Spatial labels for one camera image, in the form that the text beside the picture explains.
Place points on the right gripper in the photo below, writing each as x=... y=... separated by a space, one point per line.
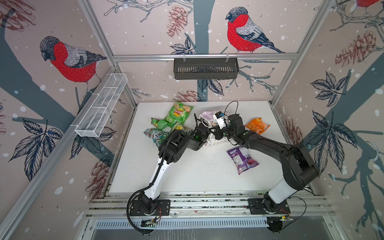
x=219 y=135

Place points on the white printed paper bag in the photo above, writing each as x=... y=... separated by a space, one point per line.
x=207 y=117

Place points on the green fruit candy packet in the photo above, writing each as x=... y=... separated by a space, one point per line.
x=179 y=126

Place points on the green Lays chips packet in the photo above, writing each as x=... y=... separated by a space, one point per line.
x=178 y=113

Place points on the orange chips packet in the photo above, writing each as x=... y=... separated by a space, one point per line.
x=257 y=126

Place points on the green corn snack packet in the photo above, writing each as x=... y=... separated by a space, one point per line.
x=160 y=124

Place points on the purple snack packet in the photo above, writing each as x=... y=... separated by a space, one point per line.
x=242 y=159

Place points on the teal red candy packet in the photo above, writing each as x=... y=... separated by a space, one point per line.
x=158 y=136

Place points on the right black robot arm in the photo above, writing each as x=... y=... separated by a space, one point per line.
x=299 y=168

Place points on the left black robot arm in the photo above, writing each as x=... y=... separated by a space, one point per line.
x=170 y=151

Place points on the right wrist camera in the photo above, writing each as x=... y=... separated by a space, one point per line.
x=219 y=120

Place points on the black hanging wire basket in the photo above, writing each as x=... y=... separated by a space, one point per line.
x=206 y=68

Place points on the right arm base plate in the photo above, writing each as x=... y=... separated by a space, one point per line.
x=259 y=206

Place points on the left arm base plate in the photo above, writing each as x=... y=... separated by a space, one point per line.
x=162 y=208

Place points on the horizontal aluminium frame bar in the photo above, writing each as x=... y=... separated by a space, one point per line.
x=242 y=57

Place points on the white mesh wall shelf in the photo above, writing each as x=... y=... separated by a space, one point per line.
x=98 y=114

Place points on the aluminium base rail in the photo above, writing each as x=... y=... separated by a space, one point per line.
x=214 y=205

